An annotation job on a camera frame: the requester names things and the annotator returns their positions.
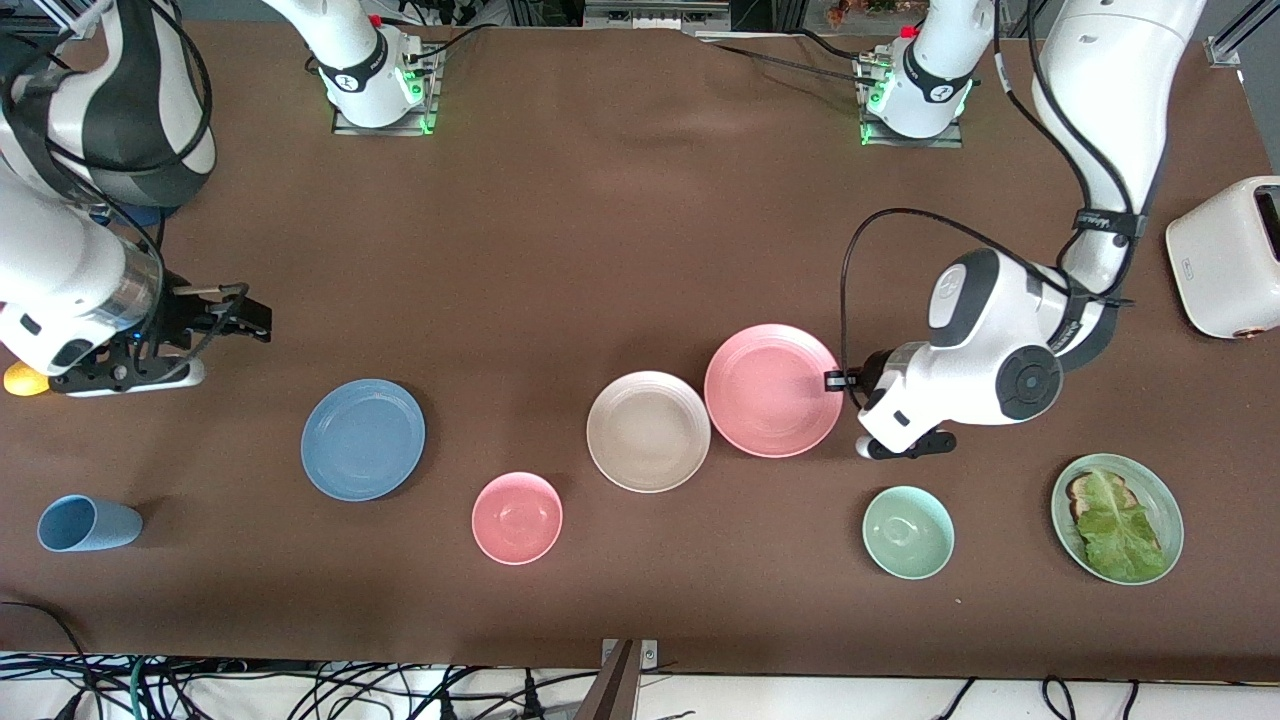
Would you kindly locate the metal bracket with pole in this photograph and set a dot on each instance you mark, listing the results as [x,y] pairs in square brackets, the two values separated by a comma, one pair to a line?
[615,690]

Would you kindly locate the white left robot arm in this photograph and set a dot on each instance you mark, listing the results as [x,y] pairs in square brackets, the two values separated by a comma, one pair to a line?
[1100,90]

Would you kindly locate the beige plate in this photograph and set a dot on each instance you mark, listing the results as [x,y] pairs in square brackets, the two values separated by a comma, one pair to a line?
[649,432]

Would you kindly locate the pink bowl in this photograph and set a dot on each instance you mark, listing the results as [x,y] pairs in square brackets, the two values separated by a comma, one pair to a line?
[517,518]

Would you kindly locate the blue cup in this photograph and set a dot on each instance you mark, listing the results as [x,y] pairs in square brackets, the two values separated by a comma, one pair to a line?
[90,524]

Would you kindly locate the green bowl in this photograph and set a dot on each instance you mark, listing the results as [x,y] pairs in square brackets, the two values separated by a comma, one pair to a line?
[908,533]

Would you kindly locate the toasted bread slice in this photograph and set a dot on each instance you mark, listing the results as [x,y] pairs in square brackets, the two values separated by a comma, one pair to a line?
[1080,490]

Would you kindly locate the green lettuce leaf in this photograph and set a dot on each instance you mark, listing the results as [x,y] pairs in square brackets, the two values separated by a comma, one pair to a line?
[1120,540]

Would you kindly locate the yellow lemon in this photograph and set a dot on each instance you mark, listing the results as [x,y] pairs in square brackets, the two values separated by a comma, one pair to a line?
[22,381]

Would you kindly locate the green plate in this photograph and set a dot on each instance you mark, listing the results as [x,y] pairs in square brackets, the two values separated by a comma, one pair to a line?
[1162,498]

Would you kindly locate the blue plate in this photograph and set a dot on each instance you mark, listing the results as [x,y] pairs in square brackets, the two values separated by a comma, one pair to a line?
[363,440]

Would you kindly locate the aluminium corner profile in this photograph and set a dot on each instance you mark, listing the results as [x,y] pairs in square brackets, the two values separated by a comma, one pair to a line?
[1225,50]

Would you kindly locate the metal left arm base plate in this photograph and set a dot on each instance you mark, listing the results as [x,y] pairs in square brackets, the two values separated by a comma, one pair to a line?
[880,138]

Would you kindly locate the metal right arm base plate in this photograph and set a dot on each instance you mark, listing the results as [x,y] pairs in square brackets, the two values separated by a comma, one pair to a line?
[428,120]

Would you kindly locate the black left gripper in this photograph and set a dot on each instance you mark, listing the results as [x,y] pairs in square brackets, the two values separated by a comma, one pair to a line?
[873,374]

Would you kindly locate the pink plate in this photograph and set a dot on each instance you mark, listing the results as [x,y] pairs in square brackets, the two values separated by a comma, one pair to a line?
[772,390]

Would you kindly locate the brown table cover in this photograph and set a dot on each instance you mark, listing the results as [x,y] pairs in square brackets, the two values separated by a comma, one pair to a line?
[640,250]

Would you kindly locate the white toaster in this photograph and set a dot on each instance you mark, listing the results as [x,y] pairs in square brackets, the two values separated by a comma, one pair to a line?
[1225,260]

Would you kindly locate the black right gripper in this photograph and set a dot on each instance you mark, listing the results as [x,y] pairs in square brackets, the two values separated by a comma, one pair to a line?
[190,318]

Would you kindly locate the aluminium frame bar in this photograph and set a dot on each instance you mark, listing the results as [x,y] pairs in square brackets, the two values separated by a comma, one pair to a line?
[650,15]

